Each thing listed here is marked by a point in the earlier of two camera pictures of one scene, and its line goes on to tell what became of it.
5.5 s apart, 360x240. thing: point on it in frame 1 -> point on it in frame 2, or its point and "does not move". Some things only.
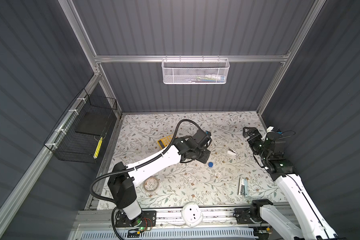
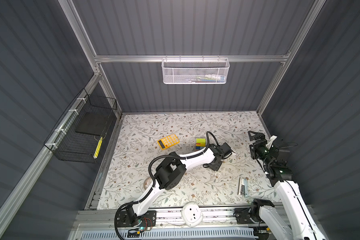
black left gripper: [204, 158] -> [217, 167]
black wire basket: [76, 136] does not move
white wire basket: [195, 70] does not move
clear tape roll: [151, 184] does not move
